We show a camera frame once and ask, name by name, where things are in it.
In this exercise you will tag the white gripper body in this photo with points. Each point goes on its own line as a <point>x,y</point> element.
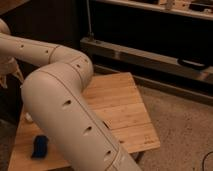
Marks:
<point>8,65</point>

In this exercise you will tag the black handle loop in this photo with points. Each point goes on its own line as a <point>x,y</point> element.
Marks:
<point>195,66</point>

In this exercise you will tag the blue folded cloth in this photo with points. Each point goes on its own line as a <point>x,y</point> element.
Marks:
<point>40,147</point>

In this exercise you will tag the wooden table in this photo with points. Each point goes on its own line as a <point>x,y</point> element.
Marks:
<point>116,100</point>

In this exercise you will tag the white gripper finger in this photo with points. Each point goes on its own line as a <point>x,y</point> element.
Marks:
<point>3,81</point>
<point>18,74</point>

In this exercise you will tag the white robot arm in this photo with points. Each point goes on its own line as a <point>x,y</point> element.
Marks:
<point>52,94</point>

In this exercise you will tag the vertical metal pole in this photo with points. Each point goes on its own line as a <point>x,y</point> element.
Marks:
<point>90,31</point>

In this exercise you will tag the upper wooden shelf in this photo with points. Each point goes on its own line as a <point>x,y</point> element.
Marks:
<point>176,7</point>

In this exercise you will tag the metal shelf rail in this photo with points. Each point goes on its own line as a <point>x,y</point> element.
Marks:
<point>145,59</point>

